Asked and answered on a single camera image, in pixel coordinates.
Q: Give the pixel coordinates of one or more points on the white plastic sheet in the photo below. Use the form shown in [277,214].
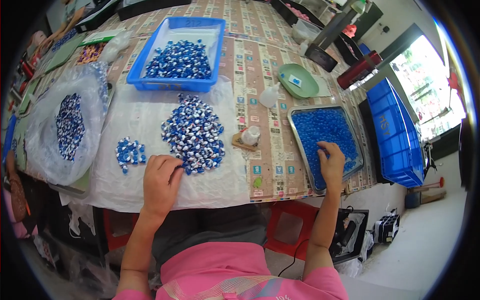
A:
[127,120]

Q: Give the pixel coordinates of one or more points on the blue bucket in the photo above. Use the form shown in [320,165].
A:
[412,200]

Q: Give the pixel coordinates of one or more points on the black tray with pink items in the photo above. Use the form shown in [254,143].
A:
[296,13]

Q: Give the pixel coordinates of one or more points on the black box with tools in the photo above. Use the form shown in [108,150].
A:
[350,232]

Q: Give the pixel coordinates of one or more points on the clear plastic container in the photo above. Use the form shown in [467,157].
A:
[303,32]

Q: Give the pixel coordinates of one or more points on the white squeeze bottle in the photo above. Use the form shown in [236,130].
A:
[268,96]

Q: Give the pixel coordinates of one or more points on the green white packet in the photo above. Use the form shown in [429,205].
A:
[99,36]

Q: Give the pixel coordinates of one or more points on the person's right hand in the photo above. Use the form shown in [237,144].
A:
[333,167]

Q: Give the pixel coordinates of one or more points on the pile of plain blue beads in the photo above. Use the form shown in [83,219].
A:
[322,125]

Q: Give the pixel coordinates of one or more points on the person's body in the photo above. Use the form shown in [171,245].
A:
[232,273]

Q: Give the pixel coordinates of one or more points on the blue plastic crate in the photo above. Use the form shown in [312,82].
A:
[397,138]

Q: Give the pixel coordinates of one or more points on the bead pile in clear bag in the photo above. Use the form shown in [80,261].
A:
[69,125]

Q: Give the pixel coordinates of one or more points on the green plate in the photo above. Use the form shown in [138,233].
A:
[303,84]

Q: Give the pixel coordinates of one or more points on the printed paper table cover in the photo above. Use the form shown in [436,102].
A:
[258,56]

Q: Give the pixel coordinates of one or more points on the small blue white bead group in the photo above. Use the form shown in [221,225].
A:
[129,153]

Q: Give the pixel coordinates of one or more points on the crumpled clear plastic bag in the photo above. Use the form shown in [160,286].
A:
[114,47]

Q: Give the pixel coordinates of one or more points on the purple yellow bead pile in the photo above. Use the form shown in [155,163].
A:
[91,53]

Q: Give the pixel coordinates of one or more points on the red thermos flask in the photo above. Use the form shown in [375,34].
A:
[356,71]

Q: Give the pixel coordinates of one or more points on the blue plastic tray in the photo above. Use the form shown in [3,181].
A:
[150,80]

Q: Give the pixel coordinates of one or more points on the red plastic stool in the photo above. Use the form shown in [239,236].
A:
[277,208]
[112,240]

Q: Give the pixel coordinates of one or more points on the long black tray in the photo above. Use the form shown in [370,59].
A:
[150,8]

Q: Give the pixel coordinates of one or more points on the bead pile in plastic tray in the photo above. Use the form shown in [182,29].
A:
[180,60]

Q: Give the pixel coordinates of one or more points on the white slip with blue bead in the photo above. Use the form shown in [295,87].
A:
[295,80]

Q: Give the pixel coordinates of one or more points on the large blue white bead pile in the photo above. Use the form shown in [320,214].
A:
[195,135]

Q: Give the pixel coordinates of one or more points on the red plunger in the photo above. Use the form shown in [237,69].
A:
[435,183]

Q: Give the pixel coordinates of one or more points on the person's legs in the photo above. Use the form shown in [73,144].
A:
[210,228]

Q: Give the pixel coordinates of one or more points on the small glue bottle on block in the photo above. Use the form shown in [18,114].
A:
[247,137]

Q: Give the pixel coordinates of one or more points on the green cutting mat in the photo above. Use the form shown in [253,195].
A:
[63,54]

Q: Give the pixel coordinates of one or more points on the black phone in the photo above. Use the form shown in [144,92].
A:
[321,58]

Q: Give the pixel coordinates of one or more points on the person's left hand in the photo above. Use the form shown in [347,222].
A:
[157,187]

